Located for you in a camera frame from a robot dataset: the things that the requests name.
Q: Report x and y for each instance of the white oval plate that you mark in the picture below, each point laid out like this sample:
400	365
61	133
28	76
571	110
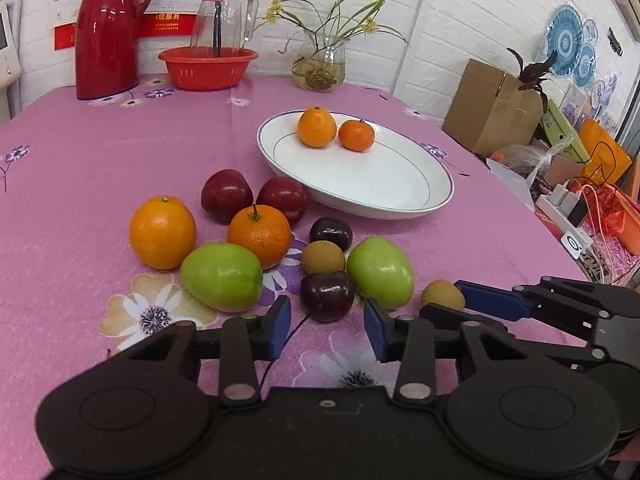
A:
396	179

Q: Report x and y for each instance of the pink floral tablecloth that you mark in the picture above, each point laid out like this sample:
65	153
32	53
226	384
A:
73	173

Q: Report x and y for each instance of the large green apple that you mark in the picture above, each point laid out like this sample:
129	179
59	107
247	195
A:
382	272

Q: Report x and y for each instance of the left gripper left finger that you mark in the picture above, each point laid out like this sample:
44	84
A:
245	341

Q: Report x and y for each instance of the glass vase with plant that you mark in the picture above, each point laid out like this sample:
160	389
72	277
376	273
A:
324	33

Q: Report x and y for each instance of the red thermos jug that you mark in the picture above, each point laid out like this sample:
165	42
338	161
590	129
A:
106	47

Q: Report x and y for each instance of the large mandarin with stem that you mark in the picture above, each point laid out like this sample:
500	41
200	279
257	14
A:
264	231

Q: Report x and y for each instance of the white machine with screen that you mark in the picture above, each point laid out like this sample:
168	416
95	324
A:
10	66

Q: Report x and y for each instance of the clear plastic bag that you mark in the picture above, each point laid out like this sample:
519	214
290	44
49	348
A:
549	164

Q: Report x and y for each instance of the small green apple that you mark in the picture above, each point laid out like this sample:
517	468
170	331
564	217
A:
223	276

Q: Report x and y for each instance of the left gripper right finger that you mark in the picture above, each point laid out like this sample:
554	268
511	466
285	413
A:
409	341

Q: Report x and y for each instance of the dark cherry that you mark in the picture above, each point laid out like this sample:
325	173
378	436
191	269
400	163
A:
327	298
332	230

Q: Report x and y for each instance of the blue round wall decoration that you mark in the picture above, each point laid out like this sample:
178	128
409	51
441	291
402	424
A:
576	39

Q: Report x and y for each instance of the smooth orange fruit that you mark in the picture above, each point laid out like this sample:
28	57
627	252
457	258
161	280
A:
316	127

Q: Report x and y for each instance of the white power strip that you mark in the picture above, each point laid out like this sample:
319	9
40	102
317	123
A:
563	211

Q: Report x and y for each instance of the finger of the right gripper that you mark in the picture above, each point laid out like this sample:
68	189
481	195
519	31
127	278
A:
606	316
445	318

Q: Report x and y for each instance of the black stirring stick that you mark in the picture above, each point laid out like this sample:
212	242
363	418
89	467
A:
217	29

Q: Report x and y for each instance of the small mandarin with stem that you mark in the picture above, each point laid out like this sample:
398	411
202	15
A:
356	135

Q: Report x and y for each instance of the brown cardboard box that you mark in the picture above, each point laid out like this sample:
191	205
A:
489	111

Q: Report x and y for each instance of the brown kiwi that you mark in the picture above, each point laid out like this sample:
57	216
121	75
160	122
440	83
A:
445	294
323	257

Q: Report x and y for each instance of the clear glass pitcher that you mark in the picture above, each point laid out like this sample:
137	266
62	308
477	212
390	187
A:
238	23

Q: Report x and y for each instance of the large orange fruit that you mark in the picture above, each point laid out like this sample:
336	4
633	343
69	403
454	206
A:
162	232

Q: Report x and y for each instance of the dark red apple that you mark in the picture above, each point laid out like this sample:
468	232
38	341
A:
287	196
224	194

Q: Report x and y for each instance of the dark purple leaf plant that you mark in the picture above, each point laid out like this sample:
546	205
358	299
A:
532	76

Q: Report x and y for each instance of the orange paper bag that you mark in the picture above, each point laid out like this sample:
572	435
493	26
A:
607	161

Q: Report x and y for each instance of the red plastic basket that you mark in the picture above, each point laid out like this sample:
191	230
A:
198	70

